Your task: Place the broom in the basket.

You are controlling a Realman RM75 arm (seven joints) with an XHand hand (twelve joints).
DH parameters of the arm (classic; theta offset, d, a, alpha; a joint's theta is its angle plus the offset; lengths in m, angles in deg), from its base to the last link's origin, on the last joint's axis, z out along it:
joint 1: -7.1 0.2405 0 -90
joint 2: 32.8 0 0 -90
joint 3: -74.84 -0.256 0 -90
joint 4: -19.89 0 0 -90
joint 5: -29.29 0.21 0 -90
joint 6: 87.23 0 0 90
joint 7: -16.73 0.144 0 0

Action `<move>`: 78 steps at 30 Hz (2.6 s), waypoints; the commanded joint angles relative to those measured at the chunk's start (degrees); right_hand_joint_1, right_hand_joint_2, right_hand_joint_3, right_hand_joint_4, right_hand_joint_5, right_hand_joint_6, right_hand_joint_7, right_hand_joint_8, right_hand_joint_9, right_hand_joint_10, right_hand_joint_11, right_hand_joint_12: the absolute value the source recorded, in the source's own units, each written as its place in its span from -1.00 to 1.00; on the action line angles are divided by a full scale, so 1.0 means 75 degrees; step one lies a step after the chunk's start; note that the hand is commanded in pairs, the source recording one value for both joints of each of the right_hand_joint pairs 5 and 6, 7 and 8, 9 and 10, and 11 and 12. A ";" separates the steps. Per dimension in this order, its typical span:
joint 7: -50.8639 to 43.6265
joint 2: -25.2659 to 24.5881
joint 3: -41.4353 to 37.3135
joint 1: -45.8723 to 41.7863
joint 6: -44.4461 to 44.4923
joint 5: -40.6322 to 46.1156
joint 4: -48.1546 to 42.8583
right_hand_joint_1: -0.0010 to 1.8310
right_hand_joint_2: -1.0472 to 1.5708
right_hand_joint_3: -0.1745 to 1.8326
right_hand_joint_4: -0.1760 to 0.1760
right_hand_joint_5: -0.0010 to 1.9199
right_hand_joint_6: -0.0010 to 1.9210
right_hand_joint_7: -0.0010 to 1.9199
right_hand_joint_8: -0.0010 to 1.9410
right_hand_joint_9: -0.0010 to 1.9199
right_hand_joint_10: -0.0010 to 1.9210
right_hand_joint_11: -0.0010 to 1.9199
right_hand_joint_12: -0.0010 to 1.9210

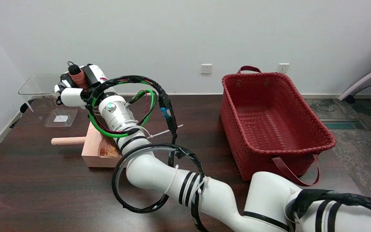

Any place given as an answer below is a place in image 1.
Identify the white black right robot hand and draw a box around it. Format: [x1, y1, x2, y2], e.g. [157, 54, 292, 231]
[54, 63, 109, 109]

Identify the small broom orange handle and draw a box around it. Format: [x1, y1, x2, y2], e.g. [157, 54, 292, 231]
[67, 61, 89, 91]

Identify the red woven basket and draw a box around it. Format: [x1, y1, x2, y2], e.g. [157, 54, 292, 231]
[220, 66, 337, 187]

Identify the clear plastic container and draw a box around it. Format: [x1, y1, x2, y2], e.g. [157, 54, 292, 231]
[18, 74, 79, 128]

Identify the black floor object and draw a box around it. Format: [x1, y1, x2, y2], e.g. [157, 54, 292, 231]
[10, 102, 34, 129]

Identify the wooden dustpan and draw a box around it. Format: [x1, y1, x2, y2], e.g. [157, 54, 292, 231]
[51, 121, 124, 168]

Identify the white zip tie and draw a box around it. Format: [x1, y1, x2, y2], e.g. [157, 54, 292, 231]
[146, 124, 185, 139]

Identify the metal floor vent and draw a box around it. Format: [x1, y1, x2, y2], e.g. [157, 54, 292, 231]
[320, 119, 367, 131]

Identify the grey chair leg with caster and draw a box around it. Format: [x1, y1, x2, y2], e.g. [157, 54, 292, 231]
[346, 77, 371, 104]

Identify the pale pink curved tube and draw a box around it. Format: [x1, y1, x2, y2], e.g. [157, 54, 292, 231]
[338, 61, 371, 101]

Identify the green cable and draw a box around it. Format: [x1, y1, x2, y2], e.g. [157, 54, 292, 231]
[88, 89, 158, 139]

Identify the black taped cable bundle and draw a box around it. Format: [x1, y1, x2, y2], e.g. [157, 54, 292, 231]
[86, 75, 209, 232]

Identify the thin black cable loop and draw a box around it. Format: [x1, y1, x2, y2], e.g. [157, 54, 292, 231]
[111, 143, 205, 214]

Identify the black wrapped shoulder cable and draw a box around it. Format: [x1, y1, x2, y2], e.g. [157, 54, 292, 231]
[287, 188, 371, 223]

